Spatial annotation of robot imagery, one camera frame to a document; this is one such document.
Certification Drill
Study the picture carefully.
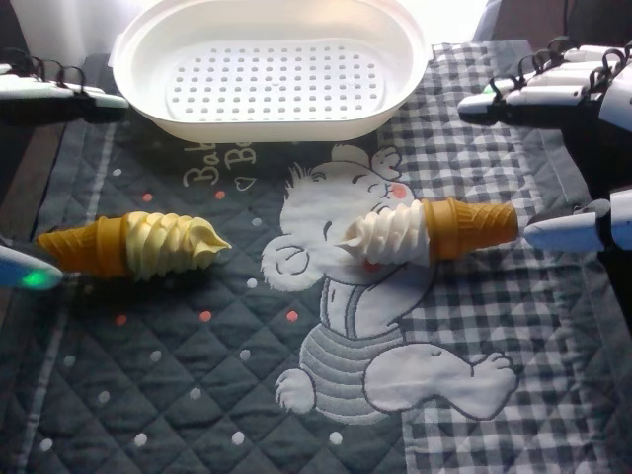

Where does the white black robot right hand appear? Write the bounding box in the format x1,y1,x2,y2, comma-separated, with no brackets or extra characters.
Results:
456,39,632,254

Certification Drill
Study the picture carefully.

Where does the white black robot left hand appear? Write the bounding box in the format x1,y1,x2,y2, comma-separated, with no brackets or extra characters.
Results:
0,46,130,293

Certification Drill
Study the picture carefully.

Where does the white swirl toy ice cream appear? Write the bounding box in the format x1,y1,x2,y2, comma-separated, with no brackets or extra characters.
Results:
338,196,520,267

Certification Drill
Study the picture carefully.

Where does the yellow swirl toy ice cream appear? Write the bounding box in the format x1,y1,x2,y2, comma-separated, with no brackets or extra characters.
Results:
35,209,234,283

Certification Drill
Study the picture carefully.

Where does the white oval perforated basket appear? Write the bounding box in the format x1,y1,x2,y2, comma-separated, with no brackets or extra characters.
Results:
112,0,434,145

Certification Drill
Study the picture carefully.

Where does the grey quilt with printed bear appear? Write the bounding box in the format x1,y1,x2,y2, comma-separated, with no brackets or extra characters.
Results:
0,39,632,474

